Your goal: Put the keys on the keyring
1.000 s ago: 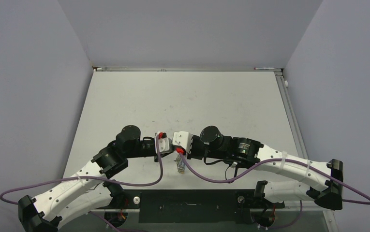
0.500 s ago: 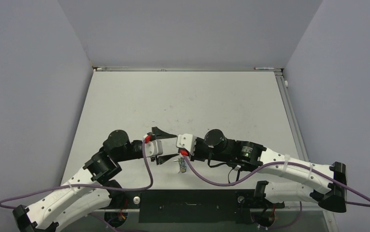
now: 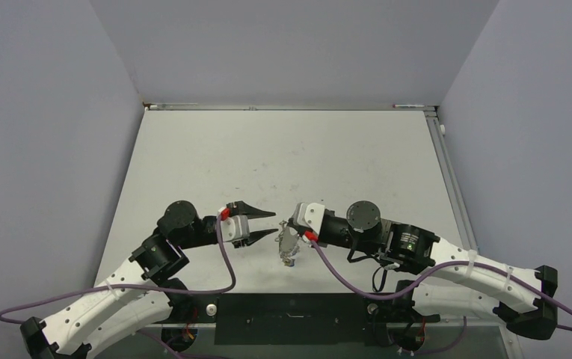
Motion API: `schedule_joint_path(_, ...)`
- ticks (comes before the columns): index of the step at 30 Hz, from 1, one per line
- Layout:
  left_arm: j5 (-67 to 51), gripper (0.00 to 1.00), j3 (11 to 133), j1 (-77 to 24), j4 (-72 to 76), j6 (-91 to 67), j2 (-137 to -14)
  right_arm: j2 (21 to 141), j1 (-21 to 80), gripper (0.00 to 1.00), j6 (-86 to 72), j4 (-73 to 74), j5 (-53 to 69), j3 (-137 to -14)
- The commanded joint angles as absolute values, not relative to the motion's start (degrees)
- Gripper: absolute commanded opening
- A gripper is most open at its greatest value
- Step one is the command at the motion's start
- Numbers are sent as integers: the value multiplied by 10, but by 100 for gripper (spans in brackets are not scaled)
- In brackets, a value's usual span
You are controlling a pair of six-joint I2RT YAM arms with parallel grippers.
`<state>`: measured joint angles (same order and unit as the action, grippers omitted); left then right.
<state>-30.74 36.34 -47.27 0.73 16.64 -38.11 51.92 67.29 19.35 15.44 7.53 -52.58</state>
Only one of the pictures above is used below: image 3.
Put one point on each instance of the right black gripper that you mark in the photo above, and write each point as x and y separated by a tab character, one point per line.
319	237

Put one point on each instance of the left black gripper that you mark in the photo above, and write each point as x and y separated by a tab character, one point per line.
252	213

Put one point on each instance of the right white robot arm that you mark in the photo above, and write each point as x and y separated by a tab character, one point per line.
525	301

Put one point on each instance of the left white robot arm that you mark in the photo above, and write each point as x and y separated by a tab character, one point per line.
144	288

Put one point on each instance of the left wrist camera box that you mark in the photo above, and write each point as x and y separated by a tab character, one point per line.
233	228

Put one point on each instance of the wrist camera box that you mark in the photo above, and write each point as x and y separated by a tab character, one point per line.
307	220
233	228

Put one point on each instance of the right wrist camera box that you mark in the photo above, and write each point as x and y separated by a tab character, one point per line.
307	220

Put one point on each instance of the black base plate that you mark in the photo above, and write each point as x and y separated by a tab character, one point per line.
290	319

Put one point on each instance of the aluminium table frame rail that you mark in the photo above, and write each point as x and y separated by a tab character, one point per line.
446	158

